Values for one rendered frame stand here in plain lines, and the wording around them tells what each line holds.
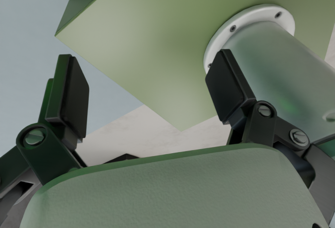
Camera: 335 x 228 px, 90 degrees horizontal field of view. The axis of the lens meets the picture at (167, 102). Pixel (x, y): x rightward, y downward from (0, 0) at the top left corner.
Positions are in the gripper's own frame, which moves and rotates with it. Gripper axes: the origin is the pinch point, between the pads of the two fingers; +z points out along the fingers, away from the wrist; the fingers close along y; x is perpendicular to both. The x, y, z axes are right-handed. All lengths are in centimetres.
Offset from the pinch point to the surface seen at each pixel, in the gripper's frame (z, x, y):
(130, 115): 78, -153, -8
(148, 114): 78, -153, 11
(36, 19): 19.1, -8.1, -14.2
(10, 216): 13, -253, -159
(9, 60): 18.4, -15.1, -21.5
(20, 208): 19, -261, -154
